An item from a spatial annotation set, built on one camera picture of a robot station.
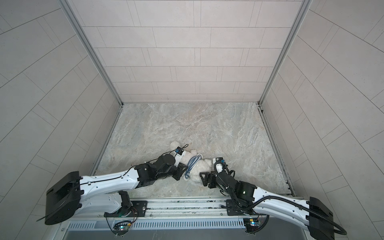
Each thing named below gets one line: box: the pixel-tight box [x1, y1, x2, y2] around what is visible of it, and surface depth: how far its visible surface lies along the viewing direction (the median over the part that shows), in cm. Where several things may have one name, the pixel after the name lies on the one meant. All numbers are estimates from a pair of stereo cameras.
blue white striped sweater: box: [183, 153, 204, 181], surface depth 79 cm
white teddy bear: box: [170, 141, 212, 184], surface depth 78 cm
